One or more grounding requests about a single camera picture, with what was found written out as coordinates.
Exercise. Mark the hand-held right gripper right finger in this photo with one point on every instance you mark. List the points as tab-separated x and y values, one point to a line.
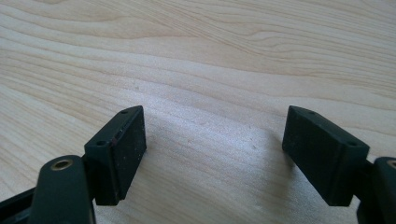
323	155

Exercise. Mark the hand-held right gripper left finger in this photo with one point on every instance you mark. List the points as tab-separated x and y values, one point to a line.
120	158

